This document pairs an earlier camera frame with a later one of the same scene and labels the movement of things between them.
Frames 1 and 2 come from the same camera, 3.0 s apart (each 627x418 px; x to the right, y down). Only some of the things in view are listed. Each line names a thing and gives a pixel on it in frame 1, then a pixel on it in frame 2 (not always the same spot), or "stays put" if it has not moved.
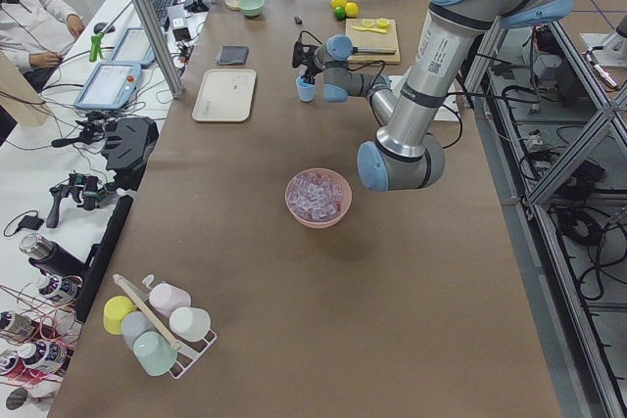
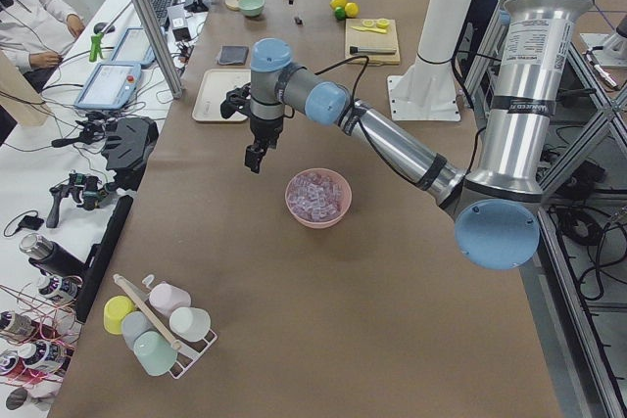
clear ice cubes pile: (314, 197) stays put
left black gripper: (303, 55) to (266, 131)
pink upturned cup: (168, 297) stays put
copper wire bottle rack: (39, 326) stays put
